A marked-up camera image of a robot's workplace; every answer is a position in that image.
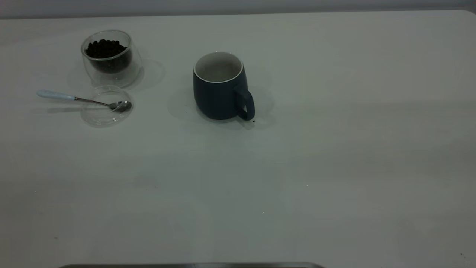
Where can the clear glass saucer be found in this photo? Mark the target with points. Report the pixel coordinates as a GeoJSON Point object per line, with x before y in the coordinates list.
{"type": "Point", "coordinates": [98, 117]}

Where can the dark blue-grey ceramic mug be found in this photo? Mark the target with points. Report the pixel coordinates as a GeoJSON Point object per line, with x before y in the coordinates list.
{"type": "Point", "coordinates": [219, 100]}

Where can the dark coffee beans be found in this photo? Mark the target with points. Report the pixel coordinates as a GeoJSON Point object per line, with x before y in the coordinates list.
{"type": "Point", "coordinates": [106, 50]}

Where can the double-wall clear glass cup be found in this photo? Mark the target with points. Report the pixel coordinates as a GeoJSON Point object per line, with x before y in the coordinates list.
{"type": "Point", "coordinates": [111, 76]}

